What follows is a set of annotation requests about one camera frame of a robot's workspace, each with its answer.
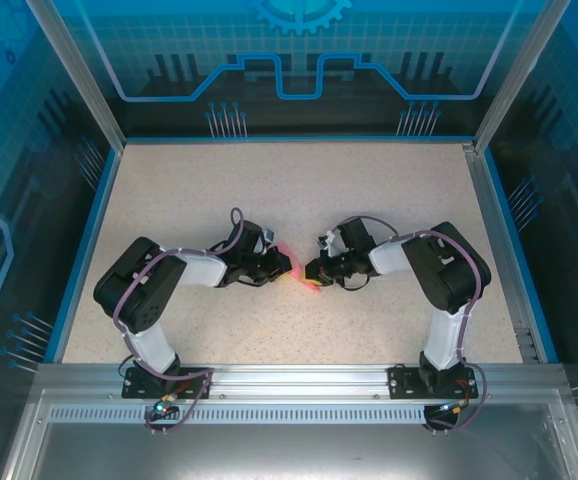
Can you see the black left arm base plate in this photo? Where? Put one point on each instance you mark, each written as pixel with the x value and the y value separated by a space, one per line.
pixel 134 387

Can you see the aluminium frame post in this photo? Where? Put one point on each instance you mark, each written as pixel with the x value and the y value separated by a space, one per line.
pixel 515 75
pixel 83 75

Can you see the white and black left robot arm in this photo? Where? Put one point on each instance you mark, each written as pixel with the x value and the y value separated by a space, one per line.
pixel 151 345

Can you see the grey metal panel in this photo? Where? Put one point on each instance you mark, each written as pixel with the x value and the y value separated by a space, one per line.
pixel 289 450

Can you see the aluminium mounting rail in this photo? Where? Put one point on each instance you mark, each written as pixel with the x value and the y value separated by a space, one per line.
pixel 294 380

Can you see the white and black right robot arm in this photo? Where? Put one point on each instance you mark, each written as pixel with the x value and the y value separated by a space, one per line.
pixel 444 335

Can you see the aluminium side rail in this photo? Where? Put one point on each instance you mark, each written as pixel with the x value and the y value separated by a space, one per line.
pixel 486 200

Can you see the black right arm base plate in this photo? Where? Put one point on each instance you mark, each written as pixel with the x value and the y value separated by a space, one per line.
pixel 404 382

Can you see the pink paper sheet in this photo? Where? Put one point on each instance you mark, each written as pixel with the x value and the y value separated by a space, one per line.
pixel 296 265

